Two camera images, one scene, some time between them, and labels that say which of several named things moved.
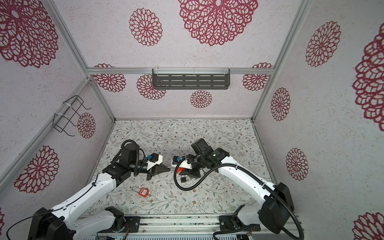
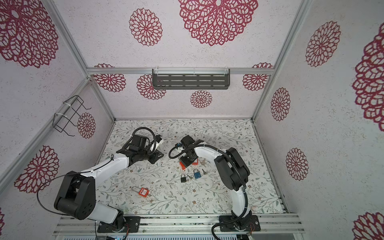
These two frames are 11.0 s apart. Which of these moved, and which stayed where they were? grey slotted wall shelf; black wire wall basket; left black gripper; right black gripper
Moved: left black gripper; right black gripper
Stayed: grey slotted wall shelf; black wire wall basket
